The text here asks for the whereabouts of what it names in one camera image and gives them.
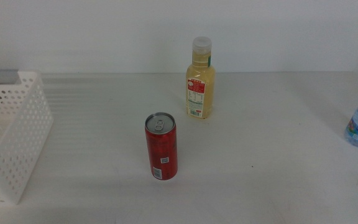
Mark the yellow juice bottle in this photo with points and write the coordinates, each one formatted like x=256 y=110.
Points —
x=205 y=90

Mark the red drink can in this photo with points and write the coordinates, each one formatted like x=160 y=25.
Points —
x=162 y=149

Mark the white perforated plastic basket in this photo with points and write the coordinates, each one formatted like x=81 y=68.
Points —
x=17 y=196

